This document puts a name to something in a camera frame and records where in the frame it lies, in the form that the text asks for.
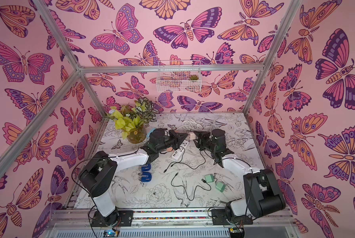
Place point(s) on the green charger adapter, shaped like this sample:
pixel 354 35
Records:
pixel 220 186
pixel 209 178

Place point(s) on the small beige plug adapter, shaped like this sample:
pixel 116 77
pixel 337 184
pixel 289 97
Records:
pixel 192 136

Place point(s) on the white wire basket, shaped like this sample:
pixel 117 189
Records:
pixel 173 75

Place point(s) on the blue clip bottom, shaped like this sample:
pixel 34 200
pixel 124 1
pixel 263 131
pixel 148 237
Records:
pixel 145 177

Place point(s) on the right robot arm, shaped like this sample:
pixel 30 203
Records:
pixel 262 193

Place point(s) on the green charger adapter left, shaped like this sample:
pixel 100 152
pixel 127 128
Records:
pixel 209 178

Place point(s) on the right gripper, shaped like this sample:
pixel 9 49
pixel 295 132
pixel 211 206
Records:
pixel 202 140

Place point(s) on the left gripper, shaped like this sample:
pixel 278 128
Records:
pixel 176 139

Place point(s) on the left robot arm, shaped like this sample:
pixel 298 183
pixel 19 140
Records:
pixel 96 176

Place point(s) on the potted green plant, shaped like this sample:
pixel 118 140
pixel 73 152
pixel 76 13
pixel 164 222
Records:
pixel 132 120

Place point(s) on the small succulent in basket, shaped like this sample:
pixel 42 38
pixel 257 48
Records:
pixel 194 77

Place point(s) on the white power strip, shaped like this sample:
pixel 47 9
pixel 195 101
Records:
pixel 177 154

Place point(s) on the green charger adapter right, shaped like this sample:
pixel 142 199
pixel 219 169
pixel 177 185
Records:
pixel 220 186

